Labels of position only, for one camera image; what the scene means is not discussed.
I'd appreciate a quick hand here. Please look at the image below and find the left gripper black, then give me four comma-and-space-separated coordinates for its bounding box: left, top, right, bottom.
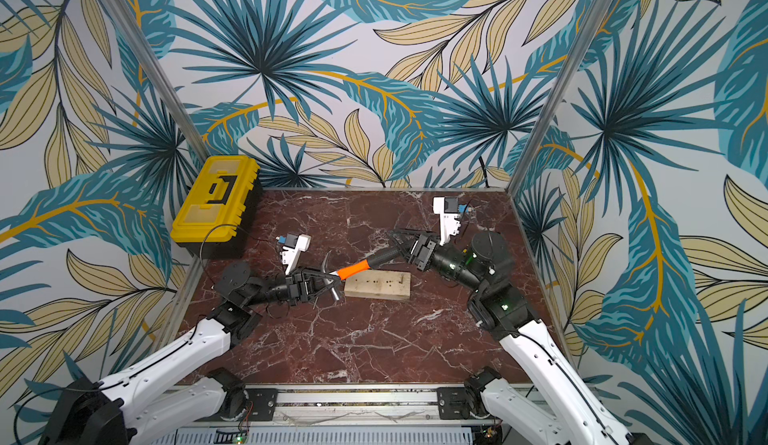
244, 265, 343, 307

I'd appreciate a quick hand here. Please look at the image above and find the claw hammer orange black handle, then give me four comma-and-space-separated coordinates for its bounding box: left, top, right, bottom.
321, 248, 398, 301

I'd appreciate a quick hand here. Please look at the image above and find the wooden block with nails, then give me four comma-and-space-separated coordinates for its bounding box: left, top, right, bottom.
344, 270, 412, 301

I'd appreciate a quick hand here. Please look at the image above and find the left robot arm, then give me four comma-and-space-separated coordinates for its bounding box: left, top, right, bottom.
40, 261, 342, 444

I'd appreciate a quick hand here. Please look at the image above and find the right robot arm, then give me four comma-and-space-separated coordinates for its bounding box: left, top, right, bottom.
382, 229, 651, 444

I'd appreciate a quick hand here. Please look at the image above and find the yellow black toolbox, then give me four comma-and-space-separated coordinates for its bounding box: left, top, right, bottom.
171, 155, 262, 260

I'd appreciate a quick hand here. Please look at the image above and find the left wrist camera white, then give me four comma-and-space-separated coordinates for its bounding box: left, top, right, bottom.
276, 234, 311, 276

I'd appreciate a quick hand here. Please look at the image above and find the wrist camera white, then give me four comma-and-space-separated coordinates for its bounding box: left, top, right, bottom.
276, 234, 311, 276
432, 196, 470, 246

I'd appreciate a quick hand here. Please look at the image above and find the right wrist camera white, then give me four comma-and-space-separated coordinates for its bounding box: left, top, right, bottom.
432, 196, 470, 246

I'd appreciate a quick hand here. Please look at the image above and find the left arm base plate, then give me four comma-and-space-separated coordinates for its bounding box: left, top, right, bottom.
236, 388, 278, 423

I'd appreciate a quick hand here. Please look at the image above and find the aluminium front rail frame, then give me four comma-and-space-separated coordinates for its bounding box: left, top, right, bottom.
86, 383, 616, 445

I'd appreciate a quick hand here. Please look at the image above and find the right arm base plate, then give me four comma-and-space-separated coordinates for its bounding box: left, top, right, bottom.
436, 386, 521, 421

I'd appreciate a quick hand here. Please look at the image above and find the left aluminium corner post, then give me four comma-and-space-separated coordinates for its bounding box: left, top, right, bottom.
100, 0, 209, 162

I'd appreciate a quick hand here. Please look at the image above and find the aluminium corner post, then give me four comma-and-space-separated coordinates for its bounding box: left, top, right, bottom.
507, 0, 612, 199
100, 0, 209, 162

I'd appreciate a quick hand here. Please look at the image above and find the right aluminium corner post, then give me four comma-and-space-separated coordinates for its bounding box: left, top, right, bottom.
507, 0, 612, 199

